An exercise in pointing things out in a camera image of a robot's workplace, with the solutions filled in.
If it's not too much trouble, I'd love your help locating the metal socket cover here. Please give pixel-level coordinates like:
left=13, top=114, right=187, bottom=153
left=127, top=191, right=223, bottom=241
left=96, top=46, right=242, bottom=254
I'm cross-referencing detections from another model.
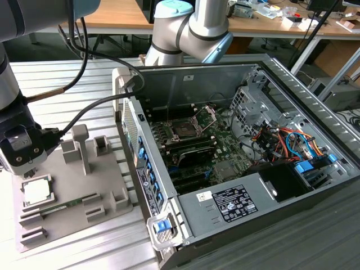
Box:
left=190, top=104, right=219, bottom=134

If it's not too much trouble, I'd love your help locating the grey open PC case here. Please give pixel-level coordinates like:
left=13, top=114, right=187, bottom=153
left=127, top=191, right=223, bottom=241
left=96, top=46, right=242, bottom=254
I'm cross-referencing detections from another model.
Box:
left=111, top=53, right=360, bottom=270

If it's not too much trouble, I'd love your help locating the black RAM slot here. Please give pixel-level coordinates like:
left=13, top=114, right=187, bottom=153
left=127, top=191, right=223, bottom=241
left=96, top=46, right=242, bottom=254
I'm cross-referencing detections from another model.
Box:
left=168, top=145, right=218, bottom=156
left=166, top=141, right=215, bottom=153
left=165, top=137, right=213, bottom=149
left=164, top=134, right=211, bottom=145

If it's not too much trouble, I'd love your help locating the black expansion slot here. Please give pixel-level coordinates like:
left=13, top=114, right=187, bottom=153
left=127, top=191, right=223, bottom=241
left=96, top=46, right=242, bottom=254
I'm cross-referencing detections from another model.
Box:
left=170, top=172, right=208, bottom=185
left=173, top=179, right=211, bottom=193

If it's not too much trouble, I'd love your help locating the thick black camera cable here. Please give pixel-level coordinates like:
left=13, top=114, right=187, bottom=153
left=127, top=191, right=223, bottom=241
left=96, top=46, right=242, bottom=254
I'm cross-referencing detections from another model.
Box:
left=42, top=0, right=146, bottom=147

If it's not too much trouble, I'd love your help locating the perforated metal drive cage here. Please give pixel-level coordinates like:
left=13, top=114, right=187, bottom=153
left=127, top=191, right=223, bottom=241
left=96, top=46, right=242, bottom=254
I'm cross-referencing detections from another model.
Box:
left=229, top=85, right=285, bottom=138

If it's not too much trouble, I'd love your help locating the blue wire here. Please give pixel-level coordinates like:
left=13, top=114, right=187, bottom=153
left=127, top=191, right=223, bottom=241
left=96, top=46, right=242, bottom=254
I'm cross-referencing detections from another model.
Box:
left=285, top=130, right=314, bottom=160

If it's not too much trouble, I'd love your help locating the white desk leg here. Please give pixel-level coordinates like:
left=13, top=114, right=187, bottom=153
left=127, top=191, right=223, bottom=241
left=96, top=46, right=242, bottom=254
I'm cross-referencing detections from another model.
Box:
left=289, top=35, right=326, bottom=74

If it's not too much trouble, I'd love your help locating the blue case latch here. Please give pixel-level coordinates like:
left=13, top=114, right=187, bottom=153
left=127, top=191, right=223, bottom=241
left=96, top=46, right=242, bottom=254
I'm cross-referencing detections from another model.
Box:
left=154, top=220, right=172, bottom=234

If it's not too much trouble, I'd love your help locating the black wire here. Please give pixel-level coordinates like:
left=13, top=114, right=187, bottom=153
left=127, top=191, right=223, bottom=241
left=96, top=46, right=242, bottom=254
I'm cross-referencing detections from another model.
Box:
left=228, top=108, right=267, bottom=169

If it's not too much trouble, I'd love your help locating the green motherboard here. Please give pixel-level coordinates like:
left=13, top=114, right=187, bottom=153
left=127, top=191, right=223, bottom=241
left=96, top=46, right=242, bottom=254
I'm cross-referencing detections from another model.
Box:
left=148, top=106, right=254, bottom=195

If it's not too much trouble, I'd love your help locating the CPU socket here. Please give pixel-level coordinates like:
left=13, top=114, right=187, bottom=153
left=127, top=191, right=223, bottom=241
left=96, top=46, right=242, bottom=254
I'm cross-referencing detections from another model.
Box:
left=165, top=118, right=204, bottom=142

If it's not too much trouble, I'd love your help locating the grey desktop device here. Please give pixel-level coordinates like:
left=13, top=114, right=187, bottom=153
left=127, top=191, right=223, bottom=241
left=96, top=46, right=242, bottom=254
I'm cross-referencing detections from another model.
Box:
left=233, top=3, right=254, bottom=20

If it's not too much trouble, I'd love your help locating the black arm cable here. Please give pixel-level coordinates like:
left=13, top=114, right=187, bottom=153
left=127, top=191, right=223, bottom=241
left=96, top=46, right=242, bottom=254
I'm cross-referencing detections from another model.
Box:
left=24, top=16, right=88, bottom=101

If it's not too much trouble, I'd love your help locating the brown cardboard box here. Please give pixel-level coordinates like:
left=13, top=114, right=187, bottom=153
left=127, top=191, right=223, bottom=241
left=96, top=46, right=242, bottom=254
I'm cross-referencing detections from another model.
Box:
left=339, top=19, right=358, bottom=33

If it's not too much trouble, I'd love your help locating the grey computer tower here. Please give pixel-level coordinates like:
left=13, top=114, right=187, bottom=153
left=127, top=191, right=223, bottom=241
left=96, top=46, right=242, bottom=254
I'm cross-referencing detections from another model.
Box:
left=308, top=77, right=360, bottom=112

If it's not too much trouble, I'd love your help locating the silver CPU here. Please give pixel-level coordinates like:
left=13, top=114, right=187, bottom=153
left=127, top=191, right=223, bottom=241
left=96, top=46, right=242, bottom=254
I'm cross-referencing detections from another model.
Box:
left=24, top=179, right=52, bottom=205

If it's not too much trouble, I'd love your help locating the blue disk carrier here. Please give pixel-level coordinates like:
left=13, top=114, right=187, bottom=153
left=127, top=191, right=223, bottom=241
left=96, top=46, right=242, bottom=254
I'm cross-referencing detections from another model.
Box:
left=294, top=159, right=335, bottom=190

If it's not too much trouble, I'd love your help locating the black monitor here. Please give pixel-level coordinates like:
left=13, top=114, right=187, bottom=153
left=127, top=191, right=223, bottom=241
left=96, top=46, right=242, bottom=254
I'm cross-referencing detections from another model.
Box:
left=306, top=0, right=344, bottom=12

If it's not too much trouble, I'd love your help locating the black white wrist camera box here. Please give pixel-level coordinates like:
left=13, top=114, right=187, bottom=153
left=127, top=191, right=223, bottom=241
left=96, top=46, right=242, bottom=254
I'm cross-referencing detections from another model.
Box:
left=0, top=125, right=49, bottom=176

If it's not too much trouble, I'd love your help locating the black graphics card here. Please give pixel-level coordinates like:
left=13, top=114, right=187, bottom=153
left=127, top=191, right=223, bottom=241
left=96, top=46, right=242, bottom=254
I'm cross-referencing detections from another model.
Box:
left=177, top=147, right=215, bottom=169

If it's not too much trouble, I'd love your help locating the wooden desk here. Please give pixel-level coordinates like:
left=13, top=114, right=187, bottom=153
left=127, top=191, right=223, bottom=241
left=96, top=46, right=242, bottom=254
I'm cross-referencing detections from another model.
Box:
left=224, top=0, right=360, bottom=42
left=60, top=0, right=158, bottom=36

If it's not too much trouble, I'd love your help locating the grey parts rack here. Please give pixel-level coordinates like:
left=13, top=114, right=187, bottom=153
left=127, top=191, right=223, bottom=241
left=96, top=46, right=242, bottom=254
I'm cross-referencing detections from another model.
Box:
left=11, top=123, right=134, bottom=254

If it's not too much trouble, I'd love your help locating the grey power supply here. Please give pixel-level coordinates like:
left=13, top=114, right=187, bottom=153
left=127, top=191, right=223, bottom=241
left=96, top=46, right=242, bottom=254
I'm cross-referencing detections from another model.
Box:
left=177, top=172, right=280, bottom=237

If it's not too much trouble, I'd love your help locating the green RAM stick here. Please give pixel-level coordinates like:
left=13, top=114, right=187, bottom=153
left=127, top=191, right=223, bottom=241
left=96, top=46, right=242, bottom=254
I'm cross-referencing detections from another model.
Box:
left=40, top=197, right=84, bottom=217

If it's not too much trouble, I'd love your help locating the orange wire bundle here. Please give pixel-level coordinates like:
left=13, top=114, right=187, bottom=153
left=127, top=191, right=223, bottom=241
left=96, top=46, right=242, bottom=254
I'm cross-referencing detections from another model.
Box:
left=251, top=126, right=329, bottom=165

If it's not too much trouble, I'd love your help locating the grey chipset heatsink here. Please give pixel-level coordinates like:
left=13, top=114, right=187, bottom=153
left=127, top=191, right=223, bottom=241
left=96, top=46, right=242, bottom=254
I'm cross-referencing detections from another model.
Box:
left=215, top=161, right=240, bottom=181

